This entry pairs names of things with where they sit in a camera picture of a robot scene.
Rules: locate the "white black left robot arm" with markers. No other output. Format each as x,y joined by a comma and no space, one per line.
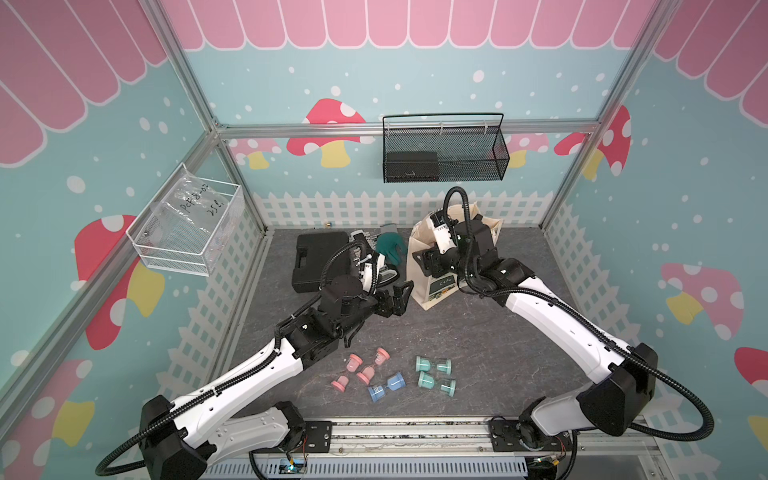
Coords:
179,439

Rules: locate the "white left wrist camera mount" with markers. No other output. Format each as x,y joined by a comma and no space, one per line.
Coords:
369,267

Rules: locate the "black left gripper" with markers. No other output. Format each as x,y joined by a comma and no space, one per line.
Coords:
399,303

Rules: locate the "cream floral canvas tote bag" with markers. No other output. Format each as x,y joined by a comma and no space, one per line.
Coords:
430,291

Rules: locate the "clear acrylic wall bin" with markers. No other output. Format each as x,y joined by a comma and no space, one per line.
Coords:
188,224

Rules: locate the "green work glove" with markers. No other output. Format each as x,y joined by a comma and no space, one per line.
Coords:
391,244

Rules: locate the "green hourglass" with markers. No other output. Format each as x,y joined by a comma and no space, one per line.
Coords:
442,366
444,386

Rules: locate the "black plastic tool case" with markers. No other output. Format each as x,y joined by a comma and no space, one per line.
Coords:
313,250

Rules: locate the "black box in basket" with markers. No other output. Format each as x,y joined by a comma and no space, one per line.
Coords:
411,166

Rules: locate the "pink hourglass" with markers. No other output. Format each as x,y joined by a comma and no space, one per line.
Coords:
355,363
364,377

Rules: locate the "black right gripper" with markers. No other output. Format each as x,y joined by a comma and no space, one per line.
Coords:
432,258

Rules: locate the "black wire mesh basket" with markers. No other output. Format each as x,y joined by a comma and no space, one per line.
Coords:
470,146

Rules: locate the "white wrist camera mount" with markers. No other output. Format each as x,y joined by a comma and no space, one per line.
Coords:
441,229
369,267

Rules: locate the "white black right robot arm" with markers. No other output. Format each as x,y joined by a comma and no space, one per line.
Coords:
622,378

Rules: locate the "green hourglass front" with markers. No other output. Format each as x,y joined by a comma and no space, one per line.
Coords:
444,386

